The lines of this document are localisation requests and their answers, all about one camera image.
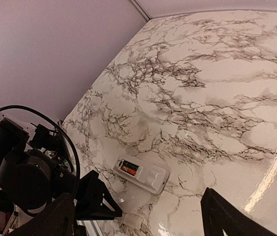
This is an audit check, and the left aluminium frame post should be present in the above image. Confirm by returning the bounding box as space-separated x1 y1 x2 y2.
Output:
130 0 152 22

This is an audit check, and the white remote control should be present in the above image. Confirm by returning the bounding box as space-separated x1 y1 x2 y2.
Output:
113 155 170 195

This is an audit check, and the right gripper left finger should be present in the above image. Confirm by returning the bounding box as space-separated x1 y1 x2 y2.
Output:
9 193 75 236

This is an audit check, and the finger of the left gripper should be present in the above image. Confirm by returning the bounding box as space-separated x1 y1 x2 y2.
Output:
96 179 123 219

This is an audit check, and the white battery cover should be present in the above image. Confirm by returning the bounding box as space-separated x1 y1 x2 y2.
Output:
121 213 143 230

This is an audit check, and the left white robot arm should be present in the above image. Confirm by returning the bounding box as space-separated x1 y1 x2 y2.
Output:
0 105 122 220

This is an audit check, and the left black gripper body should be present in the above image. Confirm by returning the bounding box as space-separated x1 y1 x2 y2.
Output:
75 170 106 219

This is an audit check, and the green black battery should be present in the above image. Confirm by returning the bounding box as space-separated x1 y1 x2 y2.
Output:
124 161 139 171

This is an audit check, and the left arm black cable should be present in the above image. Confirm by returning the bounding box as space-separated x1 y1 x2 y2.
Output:
0 105 82 197

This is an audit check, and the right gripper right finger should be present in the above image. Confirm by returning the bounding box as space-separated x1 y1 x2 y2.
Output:
200 188 275 236

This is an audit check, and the orange battery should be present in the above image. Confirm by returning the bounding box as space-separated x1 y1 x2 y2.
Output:
122 166 136 176

